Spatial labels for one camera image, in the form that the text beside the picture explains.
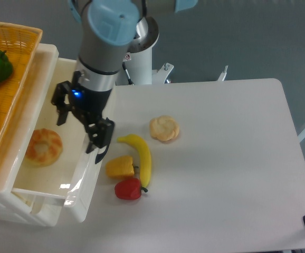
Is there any white drawer cabinet frame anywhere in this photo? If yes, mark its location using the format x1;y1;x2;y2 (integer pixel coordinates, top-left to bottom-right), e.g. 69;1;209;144
0;44;61;226

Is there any open white upper drawer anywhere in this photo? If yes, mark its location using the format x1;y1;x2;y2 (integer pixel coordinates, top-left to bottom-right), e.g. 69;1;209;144
20;59;101;223

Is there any black drawer handle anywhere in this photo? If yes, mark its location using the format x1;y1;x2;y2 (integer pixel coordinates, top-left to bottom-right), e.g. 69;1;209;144
95;145;109;164

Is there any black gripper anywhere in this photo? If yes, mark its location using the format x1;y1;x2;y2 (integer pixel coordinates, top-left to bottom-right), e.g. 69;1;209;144
51;71;115;153

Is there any red bell pepper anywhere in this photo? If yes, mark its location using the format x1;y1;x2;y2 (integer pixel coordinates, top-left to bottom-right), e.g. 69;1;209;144
115;178;148;200

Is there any yellow bell pepper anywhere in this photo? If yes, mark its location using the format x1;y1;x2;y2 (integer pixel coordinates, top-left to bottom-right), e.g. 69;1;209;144
106;155;139;179

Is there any orange woven basket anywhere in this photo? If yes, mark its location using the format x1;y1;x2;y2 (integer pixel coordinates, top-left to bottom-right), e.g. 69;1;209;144
0;22;43;147

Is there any glazed ring donut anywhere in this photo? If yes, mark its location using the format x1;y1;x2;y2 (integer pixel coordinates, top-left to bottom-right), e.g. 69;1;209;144
25;128;63;167

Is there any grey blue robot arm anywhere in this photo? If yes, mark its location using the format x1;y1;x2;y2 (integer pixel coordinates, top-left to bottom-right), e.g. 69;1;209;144
51;1;197;153

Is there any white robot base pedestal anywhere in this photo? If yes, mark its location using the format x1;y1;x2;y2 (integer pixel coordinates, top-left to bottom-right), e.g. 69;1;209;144
116;17;174;86

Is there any yellow banana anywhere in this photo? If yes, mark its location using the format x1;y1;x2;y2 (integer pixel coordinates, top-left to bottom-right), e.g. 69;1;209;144
117;134;152;188

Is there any pale twisted bread bun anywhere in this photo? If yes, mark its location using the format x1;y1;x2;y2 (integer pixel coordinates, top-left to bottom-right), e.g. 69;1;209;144
149;115;180;142

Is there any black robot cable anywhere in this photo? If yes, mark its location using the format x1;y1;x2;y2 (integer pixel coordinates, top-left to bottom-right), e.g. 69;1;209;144
122;62;135;86

